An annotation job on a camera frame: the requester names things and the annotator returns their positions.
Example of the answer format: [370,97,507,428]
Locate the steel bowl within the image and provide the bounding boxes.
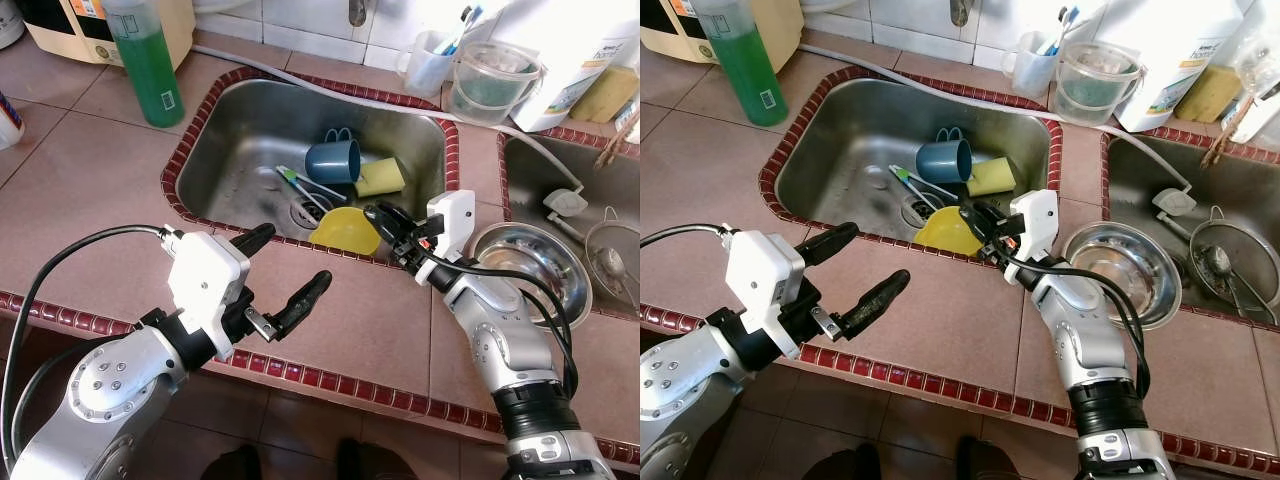
[470,222,593,329]
[1062,222,1184,329]

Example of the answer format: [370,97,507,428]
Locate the white and green utensil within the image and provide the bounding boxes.
[275,165,346,206]
[888,165,956,206]

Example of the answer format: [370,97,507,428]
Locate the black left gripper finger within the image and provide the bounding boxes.
[225,223,277,259]
[268,270,333,339]
[842,270,913,339]
[800,223,861,266]

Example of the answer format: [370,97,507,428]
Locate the dark blue mug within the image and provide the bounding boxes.
[305,128,363,186]
[915,128,973,186]

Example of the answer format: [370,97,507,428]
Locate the clear plastic pail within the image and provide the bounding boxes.
[1053,42,1146,126]
[445,42,546,126]

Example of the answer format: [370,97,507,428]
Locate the white toothbrush cup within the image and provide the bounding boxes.
[398,30,463,99]
[1005,30,1066,99]

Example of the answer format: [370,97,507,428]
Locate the white detergent bottle yellow cap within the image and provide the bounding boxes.
[1095,0,1251,133]
[490,0,640,133]

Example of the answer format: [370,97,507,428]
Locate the white printed mug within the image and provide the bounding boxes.
[0,90,26,151]

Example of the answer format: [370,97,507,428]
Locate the yellow sponge block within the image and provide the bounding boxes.
[570,65,640,124]
[1175,65,1241,124]

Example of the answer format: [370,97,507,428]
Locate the white labelled jug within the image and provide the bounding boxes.
[0,0,26,49]

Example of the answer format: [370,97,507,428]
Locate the steel mesh strainer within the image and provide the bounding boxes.
[1183,205,1280,326]
[583,207,640,311]

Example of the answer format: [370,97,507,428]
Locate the steel sink basin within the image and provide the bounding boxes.
[160,68,461,263]
[497,128,640,321]
[760,68,1063,263]
[1100,128,1280,326]

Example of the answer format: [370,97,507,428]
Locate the brown frayed cord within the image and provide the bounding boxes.
[595,105,640,171]
[1203,95,1261,169]

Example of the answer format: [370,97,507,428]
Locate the yellow plastic bowl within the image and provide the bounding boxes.
[308,205,383,257]
[913,205,986,257]

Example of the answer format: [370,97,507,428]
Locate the blue white toothbrush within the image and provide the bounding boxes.
[1045,5,1084,56]
[445,5,486,56]

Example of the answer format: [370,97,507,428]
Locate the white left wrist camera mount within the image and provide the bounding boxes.
[725,230,806,361]
[163,232,251,361]

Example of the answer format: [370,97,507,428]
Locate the black robot foot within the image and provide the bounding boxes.
[800,445,881,480]
[200,445,263,480]
[955,438,1021,480]
[335,438,401,480]

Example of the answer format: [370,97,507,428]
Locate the beige water filter unit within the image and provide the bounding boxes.
[640,0,804,73]
[20,0,196,66]

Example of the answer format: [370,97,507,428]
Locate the grey hose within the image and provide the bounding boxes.
[795,45,1196,196]
[190,45,586,196]

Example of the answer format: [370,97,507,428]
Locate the black left robot foot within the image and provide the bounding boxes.
[800,445,881,480]
[200,445,263,480]

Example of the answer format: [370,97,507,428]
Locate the white plastic cup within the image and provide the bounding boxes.
[1240,90,1280,151]

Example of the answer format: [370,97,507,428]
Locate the black right robot foot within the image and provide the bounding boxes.
[335,438,401,480]
[955,438,1021,480]

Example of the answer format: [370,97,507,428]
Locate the yellow green scouring sponge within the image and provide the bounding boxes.
[355,155,406,199]
[965,155,1016,198]

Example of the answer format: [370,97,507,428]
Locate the green dish soap bottle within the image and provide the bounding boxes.
[695,0,789,129]
[103,0,186,129]

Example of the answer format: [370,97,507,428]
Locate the white hose head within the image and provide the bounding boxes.
[1152,187,1198,216]
[545,188,591,219]

